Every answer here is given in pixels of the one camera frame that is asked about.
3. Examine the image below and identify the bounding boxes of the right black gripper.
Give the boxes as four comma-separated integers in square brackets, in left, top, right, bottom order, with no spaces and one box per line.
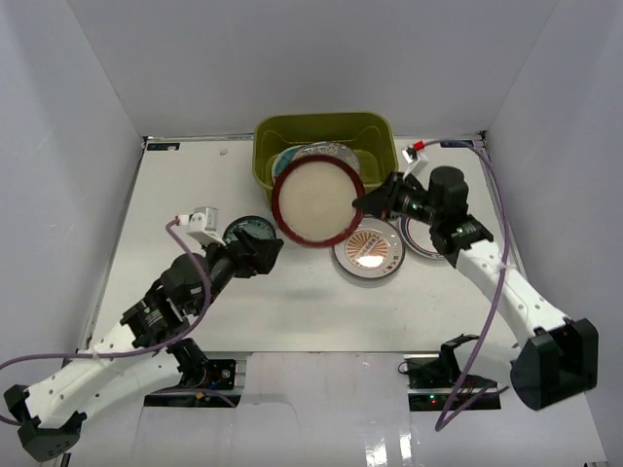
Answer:
[353,171,442,228]

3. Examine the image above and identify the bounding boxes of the grey deer snowflake plate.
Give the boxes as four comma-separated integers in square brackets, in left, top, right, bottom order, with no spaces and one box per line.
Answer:
[292,141,361,175]

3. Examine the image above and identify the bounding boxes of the beige plate dark red rim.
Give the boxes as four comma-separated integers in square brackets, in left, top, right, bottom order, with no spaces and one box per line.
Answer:
[271,156,365,248]

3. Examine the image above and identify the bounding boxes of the teal scalloped plate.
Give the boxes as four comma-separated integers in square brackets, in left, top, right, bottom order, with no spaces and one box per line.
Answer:
[271,145,302,182]

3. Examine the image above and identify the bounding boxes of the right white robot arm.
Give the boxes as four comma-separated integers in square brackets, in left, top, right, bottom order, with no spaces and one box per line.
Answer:
[352,166,599,411]

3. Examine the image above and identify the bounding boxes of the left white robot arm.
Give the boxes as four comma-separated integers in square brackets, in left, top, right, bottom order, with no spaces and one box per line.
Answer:
[4,231,283,462]

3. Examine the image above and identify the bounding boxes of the olive green plastic bin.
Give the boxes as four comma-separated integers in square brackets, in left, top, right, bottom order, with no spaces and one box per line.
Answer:
[252,112,399,200]

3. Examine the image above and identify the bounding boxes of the small blue patterned plate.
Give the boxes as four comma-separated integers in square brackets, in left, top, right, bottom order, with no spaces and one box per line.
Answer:
[223,215,276,242]

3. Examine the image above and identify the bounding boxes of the white plate green rim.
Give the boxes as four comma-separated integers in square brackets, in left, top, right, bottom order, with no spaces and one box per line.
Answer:
[398,217,445,261]

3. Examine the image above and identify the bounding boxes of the white orange sunburst plate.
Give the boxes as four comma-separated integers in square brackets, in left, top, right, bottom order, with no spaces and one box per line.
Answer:
[332,217,406,280]

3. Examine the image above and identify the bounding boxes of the right table corner label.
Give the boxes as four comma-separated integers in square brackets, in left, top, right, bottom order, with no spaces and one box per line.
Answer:
[439,139,475,148]

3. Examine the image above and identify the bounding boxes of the table corner label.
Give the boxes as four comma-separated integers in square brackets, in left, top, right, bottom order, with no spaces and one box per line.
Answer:
[439,139,475,148]
[146,142,180,152]

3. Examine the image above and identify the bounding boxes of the left table corner label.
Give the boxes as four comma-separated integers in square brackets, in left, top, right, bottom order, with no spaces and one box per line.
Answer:
[146,142,180,152]

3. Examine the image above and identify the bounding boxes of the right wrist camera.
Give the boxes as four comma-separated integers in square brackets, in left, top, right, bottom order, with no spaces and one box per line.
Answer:
[401,141,428,180]

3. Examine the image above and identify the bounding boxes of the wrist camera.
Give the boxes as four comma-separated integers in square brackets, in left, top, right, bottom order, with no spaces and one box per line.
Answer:
[176,206,226,247]
[401,141,428,180]

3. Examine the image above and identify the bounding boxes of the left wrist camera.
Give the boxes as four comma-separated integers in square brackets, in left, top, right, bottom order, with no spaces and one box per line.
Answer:
[176,206,226,247]

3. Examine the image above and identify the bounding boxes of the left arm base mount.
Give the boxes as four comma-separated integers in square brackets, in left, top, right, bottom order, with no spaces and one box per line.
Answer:
[143,359,244,409]

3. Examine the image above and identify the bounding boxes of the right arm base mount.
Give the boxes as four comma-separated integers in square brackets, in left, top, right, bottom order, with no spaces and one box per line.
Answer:
[397,354,501,413]

